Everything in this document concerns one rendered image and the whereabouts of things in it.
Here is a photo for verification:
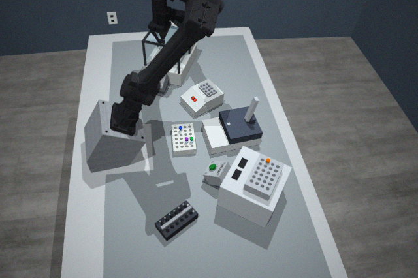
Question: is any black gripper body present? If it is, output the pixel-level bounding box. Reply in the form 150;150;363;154
148;9;171;32

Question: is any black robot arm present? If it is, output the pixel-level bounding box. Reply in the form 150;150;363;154
110;0;224;136

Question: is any grey bench mat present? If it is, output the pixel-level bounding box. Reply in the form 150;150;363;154
103;35;332;278

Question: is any white block with round holes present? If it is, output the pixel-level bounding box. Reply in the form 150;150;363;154
181;79;224;117

